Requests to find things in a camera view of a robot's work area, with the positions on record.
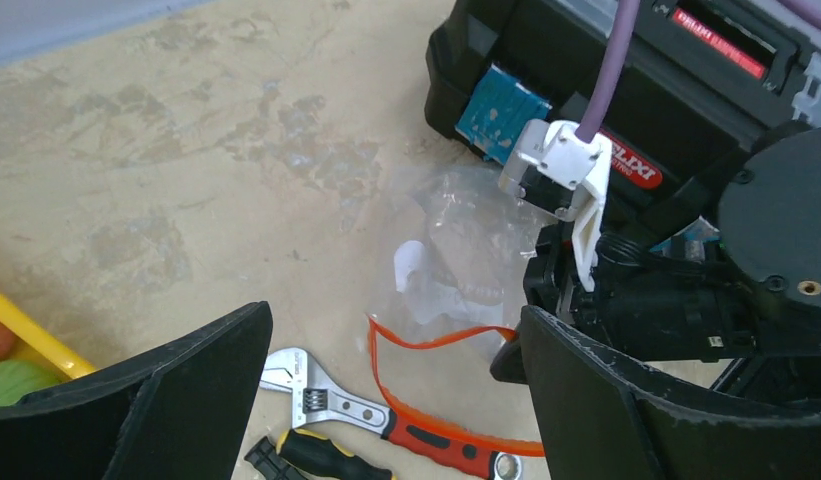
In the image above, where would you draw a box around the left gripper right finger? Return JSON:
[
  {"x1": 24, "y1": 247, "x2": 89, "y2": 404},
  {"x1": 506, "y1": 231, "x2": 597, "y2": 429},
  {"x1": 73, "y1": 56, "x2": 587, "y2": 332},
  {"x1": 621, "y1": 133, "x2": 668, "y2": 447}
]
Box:
[{"x1": 520, "y1": 306, "x2": 821, "y2": 479}]

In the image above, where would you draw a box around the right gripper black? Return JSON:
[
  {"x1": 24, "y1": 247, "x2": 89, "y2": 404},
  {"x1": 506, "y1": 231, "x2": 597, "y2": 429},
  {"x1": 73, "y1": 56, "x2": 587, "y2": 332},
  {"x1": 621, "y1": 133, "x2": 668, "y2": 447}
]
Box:
[{"x1": 523, "y1": 225, "x2": 768, "y2": 385}]

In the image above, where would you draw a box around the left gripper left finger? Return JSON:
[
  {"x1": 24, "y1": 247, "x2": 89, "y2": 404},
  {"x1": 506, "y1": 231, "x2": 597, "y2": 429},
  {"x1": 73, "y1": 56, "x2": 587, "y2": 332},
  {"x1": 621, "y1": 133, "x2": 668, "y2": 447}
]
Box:
[{"x1": 0, "y1": 301, "x2": 273, "y2": 479}]

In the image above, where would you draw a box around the clear zip top bag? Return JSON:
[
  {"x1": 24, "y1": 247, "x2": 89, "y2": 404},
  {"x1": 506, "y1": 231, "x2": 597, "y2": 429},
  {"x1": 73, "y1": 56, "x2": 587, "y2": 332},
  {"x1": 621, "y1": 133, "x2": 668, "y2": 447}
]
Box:
[{"x1": 366, "y1": 165, "x2": 547, "y2": 457}]

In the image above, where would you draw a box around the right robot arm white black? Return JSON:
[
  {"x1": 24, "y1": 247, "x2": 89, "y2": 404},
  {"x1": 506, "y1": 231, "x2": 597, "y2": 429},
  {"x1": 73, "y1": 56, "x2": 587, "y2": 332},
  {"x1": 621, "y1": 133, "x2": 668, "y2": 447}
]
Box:
[{"x1": 523, "y1": 121, "x2": 821, "y2": 407}]

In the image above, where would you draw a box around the black yellow screwdriver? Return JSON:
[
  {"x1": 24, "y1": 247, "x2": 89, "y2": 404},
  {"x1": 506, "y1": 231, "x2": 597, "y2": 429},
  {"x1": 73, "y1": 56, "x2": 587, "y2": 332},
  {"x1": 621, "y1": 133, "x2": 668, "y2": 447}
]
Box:
[{"x1": 276, "y1": 429, "x2": 395, "y2": 480}]

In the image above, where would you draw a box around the red adjustable wrench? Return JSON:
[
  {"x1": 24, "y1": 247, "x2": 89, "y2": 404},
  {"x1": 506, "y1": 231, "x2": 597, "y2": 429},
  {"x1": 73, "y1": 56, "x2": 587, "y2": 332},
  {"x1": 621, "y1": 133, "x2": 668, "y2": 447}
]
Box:
[{"x1": 260, "y1": 347, "x2": 524, "y2": 479}]

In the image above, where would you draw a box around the yellow plastic tray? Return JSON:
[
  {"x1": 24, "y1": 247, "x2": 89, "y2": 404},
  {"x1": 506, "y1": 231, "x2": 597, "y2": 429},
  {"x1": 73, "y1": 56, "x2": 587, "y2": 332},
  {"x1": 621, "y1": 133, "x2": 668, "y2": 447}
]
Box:
[{"x1": 0, "y1": 293, "x2": 97, "y2": 381}]

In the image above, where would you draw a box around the pale green cabbage toy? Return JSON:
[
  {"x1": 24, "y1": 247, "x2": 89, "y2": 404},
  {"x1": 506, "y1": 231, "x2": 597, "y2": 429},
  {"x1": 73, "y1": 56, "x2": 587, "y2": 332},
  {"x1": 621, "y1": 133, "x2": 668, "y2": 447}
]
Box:
[{"x1": 0, "y1": 359, "x2": 62, "y2": 407}]

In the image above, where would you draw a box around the black toolbox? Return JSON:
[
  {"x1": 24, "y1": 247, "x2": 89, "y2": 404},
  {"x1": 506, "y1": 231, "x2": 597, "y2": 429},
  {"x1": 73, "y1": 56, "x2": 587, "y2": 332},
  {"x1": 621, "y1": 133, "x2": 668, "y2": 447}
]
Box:
[{"x1": 424, "y1": 1, "x2": 821, "y2": 199}]

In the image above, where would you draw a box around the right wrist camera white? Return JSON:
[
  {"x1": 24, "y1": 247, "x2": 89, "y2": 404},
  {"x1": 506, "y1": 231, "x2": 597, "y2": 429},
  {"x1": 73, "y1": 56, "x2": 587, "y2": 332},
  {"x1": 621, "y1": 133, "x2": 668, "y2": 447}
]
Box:
[{"x1": 498, "y1": 119, "x2": 613, "y2": 292}]

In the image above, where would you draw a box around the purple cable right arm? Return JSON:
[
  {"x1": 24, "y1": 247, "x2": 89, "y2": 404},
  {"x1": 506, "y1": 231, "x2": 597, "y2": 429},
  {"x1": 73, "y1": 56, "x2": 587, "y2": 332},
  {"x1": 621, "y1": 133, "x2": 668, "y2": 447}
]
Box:
[{"x1": 574, "y1": 0, "x2": 643, "y2": 144}]

